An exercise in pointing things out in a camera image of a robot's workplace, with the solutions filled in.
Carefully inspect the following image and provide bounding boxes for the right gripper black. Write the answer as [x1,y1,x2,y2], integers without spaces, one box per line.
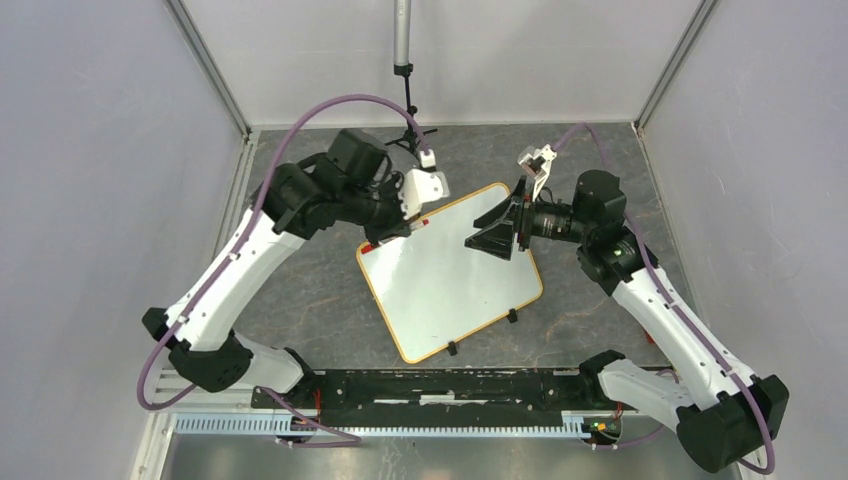
[465,175,593,260]

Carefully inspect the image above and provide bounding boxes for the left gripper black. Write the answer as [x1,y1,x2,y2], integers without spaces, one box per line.
[339,173,424,249]

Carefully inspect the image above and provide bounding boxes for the red whiteboard marker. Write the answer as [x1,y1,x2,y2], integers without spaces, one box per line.
[357,219,429,254]

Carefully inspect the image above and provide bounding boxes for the whiteboard with yellow edge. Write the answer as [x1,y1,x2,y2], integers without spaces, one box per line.
[356,183,544,364]

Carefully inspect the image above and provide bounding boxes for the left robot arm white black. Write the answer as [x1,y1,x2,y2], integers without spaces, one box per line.
[141,129,411,408]

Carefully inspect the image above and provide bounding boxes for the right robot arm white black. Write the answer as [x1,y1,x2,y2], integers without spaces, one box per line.
[465,170,789,475]

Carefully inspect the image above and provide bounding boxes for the black tripod stand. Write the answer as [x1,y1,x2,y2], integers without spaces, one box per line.
[389,0,420,154]

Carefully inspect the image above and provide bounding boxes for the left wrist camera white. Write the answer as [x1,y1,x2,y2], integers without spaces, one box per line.
[398,150,450,220]

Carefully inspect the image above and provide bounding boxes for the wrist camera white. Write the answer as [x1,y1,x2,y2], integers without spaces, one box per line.
[398,150,450,220]
[517,144,557,200]

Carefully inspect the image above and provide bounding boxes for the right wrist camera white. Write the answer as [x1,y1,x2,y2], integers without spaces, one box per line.
[517,144,557,200]

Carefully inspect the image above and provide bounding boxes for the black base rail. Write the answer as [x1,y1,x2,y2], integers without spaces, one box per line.
[281,368,631,428]

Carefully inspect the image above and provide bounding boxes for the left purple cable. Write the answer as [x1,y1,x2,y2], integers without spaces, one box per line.
[135,93,439,450]

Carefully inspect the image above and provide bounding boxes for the left aluminium frame post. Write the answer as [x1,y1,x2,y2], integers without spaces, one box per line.
[164,0,252,138]

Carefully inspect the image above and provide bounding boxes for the aluminium frame post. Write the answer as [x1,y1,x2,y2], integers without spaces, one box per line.
[633,0,720,136]
[164,0,252,138]

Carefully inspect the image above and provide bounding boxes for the white cable duct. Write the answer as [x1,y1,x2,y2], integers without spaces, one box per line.
[173,412,590,440]

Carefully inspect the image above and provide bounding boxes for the right aluminium frame post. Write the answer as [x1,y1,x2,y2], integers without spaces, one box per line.
[633,0,720,136]

